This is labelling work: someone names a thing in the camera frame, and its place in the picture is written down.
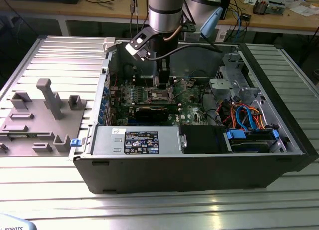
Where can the grey parts rack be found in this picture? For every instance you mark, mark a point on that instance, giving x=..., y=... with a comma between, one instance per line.
x=37, y=125

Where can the blue case latch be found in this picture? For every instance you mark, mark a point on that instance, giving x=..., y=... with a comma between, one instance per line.
x=75, y=143

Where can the grey power supply unit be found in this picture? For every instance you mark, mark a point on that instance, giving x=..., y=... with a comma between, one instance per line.
x=104, y=140

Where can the grey metal device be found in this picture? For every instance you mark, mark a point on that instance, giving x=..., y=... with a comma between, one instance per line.
x=275, y=8

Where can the black PC case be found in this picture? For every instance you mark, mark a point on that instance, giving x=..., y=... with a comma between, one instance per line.
x=174, y=175

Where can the small black adapter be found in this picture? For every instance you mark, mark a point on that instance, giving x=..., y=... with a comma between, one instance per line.
x=245, y=17

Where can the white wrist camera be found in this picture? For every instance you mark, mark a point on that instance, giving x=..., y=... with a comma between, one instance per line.
x=135, y=47

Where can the green motherboard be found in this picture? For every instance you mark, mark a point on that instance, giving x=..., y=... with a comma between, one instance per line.
x=192, y=110

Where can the black upright box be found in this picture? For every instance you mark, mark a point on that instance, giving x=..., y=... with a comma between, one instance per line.
x=227, y=3

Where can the green RAM stick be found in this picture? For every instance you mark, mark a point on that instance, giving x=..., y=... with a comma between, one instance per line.
x=174, y=108

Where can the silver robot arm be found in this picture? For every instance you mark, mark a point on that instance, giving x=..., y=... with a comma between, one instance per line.
x=164, y=18

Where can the grey plastic corner clamp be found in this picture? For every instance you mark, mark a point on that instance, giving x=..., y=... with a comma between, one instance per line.
x=109, y=43

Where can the black graphics card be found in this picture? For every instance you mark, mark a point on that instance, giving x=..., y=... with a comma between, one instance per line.
x=152, y=114

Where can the round coin battery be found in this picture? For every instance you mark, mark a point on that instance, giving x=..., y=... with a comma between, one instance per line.
x=191, y=83

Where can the grey metal drive cage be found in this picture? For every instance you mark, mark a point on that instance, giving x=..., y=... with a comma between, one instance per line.
x=219, y=86

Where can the pale blue teach pendant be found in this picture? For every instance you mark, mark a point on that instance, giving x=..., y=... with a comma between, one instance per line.
x=15, y=223

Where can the wooden desk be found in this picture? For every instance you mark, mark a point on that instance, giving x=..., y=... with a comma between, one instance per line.
x=104, y=9

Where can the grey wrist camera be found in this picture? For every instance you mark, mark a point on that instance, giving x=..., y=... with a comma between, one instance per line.
x=192, y=36

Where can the hard disk in blue carrier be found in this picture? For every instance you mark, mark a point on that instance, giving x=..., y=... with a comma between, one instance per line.
x=235, y=135

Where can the CPU socket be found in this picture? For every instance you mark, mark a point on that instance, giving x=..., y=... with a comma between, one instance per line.
x=157, y=93

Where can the black finned cooler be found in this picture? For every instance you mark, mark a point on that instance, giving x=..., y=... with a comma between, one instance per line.
x=260, y=7

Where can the white paper sheets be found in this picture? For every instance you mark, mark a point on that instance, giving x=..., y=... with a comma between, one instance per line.
x=302, y=10

